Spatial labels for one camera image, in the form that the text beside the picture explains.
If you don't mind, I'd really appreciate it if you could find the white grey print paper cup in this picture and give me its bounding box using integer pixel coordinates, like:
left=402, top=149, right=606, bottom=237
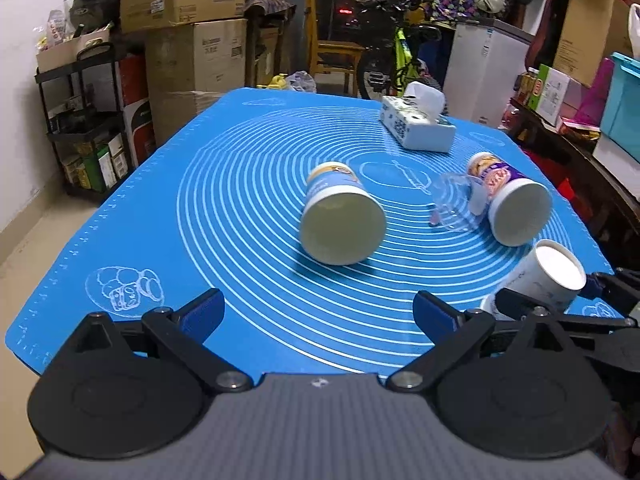
left=480, top=240, right=587, bottom=321

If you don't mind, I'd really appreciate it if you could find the purple print paper cup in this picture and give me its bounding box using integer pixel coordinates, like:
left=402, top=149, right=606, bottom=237
left=468, top=152, right=552, bottom=247

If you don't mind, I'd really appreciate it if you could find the clear plastic cup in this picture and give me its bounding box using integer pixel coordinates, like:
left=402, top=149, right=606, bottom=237
left=430, top=172, right=489, bottom=232

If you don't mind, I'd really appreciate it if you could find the blue orange print paper cup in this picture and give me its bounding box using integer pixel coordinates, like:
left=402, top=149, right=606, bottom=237
left=299, top=162, right=386, bottom=266

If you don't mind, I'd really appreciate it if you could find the dark wooden side table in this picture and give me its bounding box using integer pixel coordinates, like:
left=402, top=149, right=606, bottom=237
left=508, top=99, right=639, bottom=269

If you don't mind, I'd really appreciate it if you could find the turquoise plastic storage bin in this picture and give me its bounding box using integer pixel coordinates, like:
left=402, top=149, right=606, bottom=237
left=600, top=52, right=640, bottom=160

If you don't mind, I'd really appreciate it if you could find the green white product box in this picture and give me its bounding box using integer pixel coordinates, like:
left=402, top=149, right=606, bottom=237
left=527, top=64, right=570, bottom=125

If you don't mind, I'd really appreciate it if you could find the white tissue box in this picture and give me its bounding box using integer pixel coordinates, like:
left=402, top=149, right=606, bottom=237
left=380, top=81, right=457, bottom=153

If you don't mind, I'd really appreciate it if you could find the white chest freezer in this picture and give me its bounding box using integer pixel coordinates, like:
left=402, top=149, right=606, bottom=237
left=444, top=18, right=534, bottom=128

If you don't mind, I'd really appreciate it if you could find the black metal shelf rack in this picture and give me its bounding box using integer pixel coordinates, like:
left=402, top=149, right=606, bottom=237
left=35, top=41, right=156, bottom=204

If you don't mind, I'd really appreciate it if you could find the lower cardboard box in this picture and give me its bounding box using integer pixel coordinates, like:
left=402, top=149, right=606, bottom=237
left=144, top=18, right=246, bottom=145

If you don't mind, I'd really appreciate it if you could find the tall brown cardboard box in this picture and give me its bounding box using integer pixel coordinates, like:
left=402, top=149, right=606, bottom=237
left=552, top=0, right=632, bottom=87

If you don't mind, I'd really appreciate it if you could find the wooden chair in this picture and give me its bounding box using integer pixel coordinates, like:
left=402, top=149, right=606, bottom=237
left=305, top=0, right=364, bottom=98

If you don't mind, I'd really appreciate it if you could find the bicycle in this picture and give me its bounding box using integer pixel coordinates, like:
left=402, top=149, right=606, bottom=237
left=352, top=0, right=442, bottom=101

